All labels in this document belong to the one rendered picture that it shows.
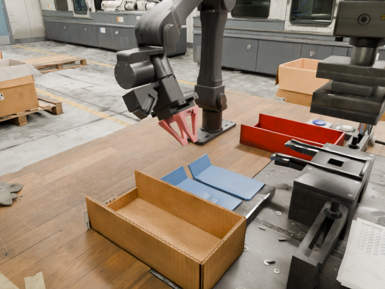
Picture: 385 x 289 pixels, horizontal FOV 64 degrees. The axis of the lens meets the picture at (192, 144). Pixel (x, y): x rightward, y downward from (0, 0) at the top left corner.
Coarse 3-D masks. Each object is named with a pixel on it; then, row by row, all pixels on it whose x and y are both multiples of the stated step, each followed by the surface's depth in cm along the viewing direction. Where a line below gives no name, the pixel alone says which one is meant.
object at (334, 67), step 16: (368, 48) 48; (320, 64) 51; (336, 64) 50; (352, 64) 49; (368, 64) 49; (384, 64) 49; (336, 80) 50; (352, 80) 49; (368, 80) 48; (384, 80) 46; (320, 96) 49; (336, 96) 48; (352, 96) 47; (368, 96) 47; (384, 96) 47; (320, 112) 50; (336, 112) 49; (352, 112) 47; (368, 112) 46; (368, 128) 49
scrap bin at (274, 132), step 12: (264, 120) 94; (276, 120) 92; (288, 120) 89; (240, 132) 87; (252, 132) 85; (264, 132) 83; (276, 132) 80; (288, 132) 91; (300, 132) 88; (312, 132) 86; (324, 132) 84; (336, 132) 82; (252, 144) 86; (264, 144) 84; (276, 144) 82; (312, 144) 75; (336, 144) 75; (300, 156) 78
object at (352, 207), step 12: (300, 192) 55; (312, 192) 53; (360, 192) 62; (300, 204) 56; (312, 204) 54; (324, 204) 53; (348, 204) 50; (288, 216) 58; (300, 216) 56; (312, 216) 55; (348, 216) 51; (324, 228) 54
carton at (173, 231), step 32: (128, 192) 61; (160, 192) 58; (96, 224) 54; (128, 224) 47; (160, 224) 56; (192, 224) 56; (224, 224) 51; (160, 256) 44; (192, 256) 40; (224, 256) 44; (192, 288) 42
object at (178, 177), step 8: (168, 176) 63; (176, 176) 65; (184, 176) 66; (176, 184) 64; (184, 184) 65; (192, 184) 65; (200, 184) 65; (192, 192) 62; (200, 192) 62; (208, 192) 62; (216, 192) 62; (224, 200) 59; (232, 200) 59; (240, 200) 59; (232, 208) 57
